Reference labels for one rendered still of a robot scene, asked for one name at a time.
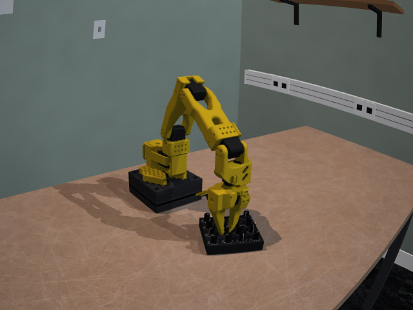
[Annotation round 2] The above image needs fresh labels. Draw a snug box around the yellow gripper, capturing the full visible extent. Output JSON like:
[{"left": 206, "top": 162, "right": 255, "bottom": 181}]
[{"left": 196, "top": 182, "right": 250, "bottom": 235}]

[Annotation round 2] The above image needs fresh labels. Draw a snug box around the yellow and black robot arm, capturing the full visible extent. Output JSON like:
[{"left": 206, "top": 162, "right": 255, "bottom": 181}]
[{"left": 139, "top": 76, "right": 252, "bottom": 187}]

